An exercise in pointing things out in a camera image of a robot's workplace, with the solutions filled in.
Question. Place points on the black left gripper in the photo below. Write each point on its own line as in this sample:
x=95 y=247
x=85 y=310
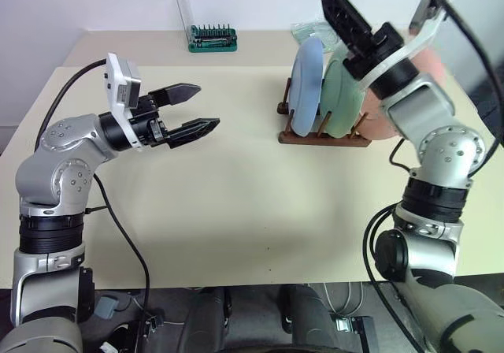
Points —
x=147 y=128

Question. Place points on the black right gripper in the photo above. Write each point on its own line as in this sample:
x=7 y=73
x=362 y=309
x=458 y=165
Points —
x=374 y=53

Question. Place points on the blue plate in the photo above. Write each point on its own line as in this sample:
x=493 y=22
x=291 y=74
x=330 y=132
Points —
x=305 y=89

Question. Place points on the green plate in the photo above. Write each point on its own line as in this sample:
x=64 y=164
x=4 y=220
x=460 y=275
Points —
x=338 y=105

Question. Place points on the red plate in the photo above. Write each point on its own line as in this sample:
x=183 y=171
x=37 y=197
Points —
x=378 y=126

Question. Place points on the wooden dish rack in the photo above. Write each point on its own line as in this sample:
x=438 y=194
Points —
x=323 y=140

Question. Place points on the green screwdriver bit set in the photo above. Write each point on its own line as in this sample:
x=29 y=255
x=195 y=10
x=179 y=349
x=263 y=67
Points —
x=212 y=41

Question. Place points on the black furniture piece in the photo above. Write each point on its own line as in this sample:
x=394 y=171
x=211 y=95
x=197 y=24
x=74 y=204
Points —
x=492 y=105

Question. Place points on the dark rounded robot leg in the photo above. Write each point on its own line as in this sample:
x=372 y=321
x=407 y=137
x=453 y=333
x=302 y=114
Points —
x=208 y=321
x=307 y=317

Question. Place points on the small black connector plug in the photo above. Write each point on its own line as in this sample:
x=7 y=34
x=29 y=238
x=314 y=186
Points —
x=151 y=323

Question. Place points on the black box with metal latch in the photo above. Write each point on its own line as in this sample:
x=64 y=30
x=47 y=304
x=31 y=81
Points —
x=358 y=331

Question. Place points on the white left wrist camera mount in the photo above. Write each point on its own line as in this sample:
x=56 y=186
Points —
x=120 y=93

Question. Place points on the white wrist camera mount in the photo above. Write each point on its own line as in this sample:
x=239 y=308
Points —
x=417 y=39
x=120 y=93

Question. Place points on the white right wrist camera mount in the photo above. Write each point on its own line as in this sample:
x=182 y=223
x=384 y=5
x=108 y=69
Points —
x=417 y=39

